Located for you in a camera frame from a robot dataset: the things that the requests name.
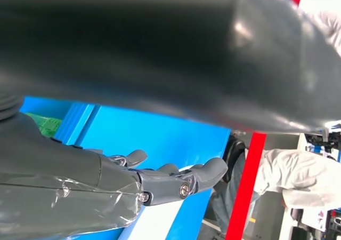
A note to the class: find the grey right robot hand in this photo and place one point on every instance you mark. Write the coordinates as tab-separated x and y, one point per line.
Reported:
53	182

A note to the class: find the low blue metal shelf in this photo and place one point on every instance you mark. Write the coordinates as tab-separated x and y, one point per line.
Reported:
160	136

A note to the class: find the green plastic crate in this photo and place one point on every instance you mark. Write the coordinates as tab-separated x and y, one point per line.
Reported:
47	125

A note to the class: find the person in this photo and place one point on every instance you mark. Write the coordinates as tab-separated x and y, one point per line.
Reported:
330	26
293	174

